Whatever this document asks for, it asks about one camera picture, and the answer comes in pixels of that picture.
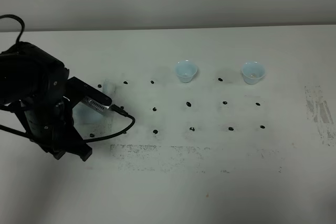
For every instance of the right light blue teacup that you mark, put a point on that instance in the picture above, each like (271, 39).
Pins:
(253, 72)

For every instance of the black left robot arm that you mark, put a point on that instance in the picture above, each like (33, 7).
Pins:
(34, 86)

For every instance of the left light blue teacup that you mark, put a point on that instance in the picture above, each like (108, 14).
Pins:
(185, 71)

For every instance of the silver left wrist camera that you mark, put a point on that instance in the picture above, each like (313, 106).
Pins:
(89, 95)

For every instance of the light blue teacup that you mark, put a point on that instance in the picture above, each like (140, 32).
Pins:
(185, 71)
(253, 72)

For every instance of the light blue porcelain teapot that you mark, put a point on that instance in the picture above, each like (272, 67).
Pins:
(82, 114)

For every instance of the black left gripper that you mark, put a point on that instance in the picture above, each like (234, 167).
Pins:
(51, 127)

